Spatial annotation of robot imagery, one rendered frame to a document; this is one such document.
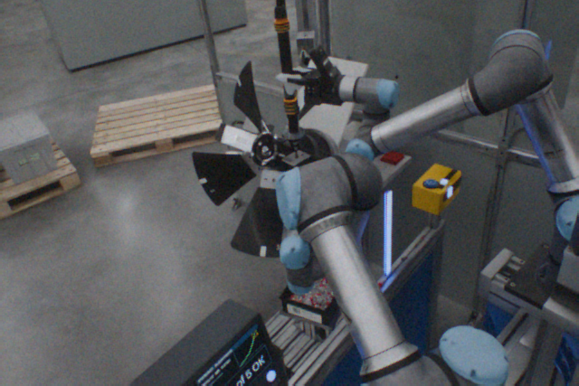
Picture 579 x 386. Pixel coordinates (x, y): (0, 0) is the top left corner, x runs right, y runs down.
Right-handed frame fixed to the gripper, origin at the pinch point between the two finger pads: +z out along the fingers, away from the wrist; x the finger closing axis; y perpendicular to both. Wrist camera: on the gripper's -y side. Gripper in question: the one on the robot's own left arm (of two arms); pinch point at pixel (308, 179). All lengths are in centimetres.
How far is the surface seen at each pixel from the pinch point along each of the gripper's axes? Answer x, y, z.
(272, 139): -8.1, 10.9, 14.4
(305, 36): -23, 0, 71
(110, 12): 24, 280, 479
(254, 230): 15.8, 21.0, -2.1
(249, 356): -2, 9, -64
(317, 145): 2.3, -1.9, 24.7
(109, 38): 54, 293, 473
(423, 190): 15.2, -35.7, 7.4
